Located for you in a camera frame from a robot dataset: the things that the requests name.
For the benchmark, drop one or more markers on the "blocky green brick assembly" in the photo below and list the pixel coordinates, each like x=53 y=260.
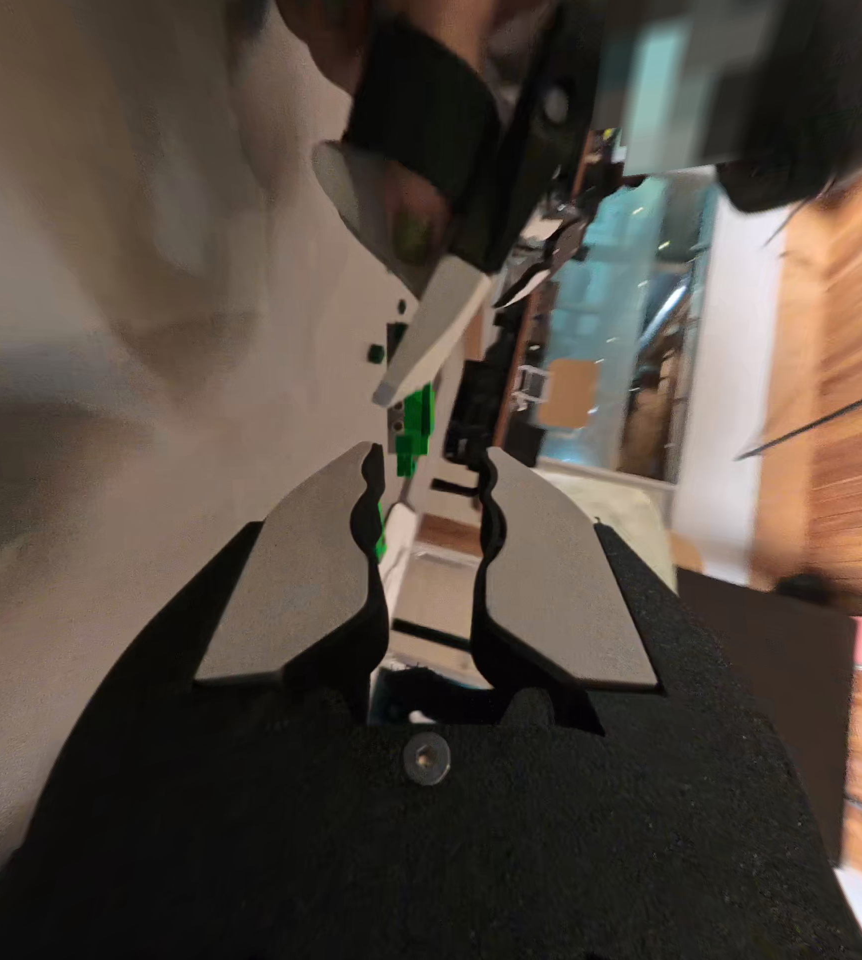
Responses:
x=380 y=536

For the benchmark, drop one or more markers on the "tan chair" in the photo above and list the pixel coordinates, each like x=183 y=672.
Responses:
x=569 y=394

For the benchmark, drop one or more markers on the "long green brick assembly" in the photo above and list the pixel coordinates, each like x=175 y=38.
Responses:
x=414 y=427

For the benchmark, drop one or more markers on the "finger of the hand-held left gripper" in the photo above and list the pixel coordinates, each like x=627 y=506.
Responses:
x=438 y=330

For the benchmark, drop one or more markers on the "glass partition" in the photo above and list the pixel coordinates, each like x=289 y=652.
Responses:
x=625 y=300

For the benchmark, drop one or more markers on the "black panel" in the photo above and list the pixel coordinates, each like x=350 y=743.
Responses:
x=775 y=675

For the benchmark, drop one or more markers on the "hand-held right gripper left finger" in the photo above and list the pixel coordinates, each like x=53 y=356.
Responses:
x=303 y=585

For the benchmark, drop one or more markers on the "person's left hand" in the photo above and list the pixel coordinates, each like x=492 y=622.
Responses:
x=416 y=217

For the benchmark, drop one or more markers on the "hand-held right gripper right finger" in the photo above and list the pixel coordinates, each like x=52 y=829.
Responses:
x=558 y=600

